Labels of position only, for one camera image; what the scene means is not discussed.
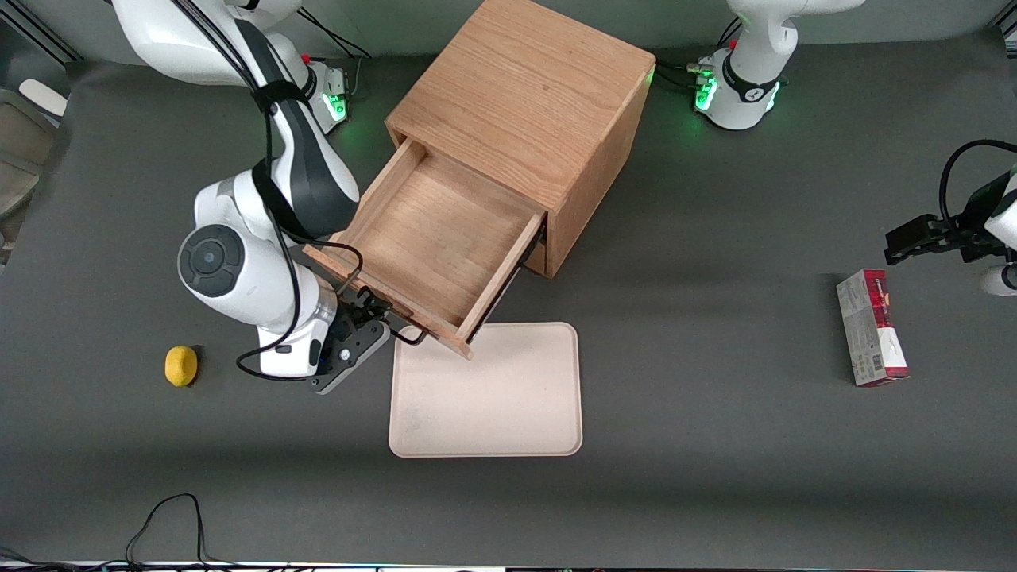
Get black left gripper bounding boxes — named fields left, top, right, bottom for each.
left=884, top=211, right=992, bottom=266

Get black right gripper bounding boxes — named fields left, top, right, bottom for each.
left=329, top=287, right=393, bottom=344

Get black grasped drawer handle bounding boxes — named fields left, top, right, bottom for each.
left=388, top=316, right=431, bottom=347

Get wooden drawer with grasped handle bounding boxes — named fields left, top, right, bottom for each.
left=304, top=136, right=548, bottom=361

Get wooden closed drawer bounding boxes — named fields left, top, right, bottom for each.
left=520, top=238, right=551, bottom=278

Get wooden drawer cabinet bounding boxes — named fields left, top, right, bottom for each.
left=385, top=0, right=657, bottom=279

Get grey and red carton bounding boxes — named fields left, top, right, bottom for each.
left=836, top=269, right=911, bottom=388

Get beige plastic tray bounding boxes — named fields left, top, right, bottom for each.
left=389, top=322, right=584, bottom=459

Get yellow lemon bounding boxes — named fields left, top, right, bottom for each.
left=164, top=345, right=199, bottom=388

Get beige chair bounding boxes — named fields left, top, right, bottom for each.
left=0, top=87, right=56, bottom=249

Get white chair armrest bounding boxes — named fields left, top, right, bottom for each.
left=19, top=78, right=70, bottom=118

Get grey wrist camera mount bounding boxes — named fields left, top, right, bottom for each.
left=309, top=321, right=392, bottom=396

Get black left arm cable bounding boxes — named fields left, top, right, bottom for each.
left=938, top=139, right=1017, bottom=231

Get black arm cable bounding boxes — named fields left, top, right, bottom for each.
left=938, top=139, right=1017, bottom=231
left=171, top=0, right=366, bottom=383

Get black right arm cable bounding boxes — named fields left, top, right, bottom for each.
left=171, top=0, right=366, bottom=383

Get black right base cables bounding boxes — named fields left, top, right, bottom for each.
left=302, top=8, right=376, bottom=101

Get black base cables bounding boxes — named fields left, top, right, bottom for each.
left=655, top=16, right=744, bottom=93
left=302, top=8, right=376, bottom=101

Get black looped table cable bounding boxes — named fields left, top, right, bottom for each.
left=0, top=493, right=239, bottom=571

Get black left base cables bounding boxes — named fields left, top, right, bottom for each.
left=655, top=16, right=744, bottom=93

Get aluminium frame profile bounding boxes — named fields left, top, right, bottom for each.
left=0, top=0, right=82, bottom=64

